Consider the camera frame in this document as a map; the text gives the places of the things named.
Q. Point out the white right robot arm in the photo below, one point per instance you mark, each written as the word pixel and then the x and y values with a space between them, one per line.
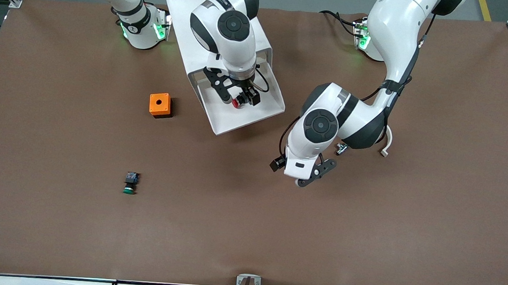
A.
pixel 242 53

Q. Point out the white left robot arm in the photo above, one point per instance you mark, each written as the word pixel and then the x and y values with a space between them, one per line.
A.
pixel 393 27

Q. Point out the white drawer cabinet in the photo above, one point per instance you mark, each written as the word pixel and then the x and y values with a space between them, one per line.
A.
pixel 182 23

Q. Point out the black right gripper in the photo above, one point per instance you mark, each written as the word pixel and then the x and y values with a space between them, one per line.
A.
pixel 245 86

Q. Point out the grey metal mount bracket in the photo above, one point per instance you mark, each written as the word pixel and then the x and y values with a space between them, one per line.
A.
pixel 257 283

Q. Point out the red push button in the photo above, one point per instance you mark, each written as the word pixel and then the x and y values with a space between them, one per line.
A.
pixel 238 104

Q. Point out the green push button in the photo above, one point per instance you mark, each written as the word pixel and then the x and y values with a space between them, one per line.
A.
pixel 129 190

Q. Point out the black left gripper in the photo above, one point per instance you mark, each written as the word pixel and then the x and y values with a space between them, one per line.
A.
pixel 276 163

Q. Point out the orange button enclosure box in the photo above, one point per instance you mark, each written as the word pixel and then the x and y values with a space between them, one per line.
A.
pixel 163 109

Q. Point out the chrome tee valve fitting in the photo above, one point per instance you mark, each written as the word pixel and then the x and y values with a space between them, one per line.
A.
pixel 341 150

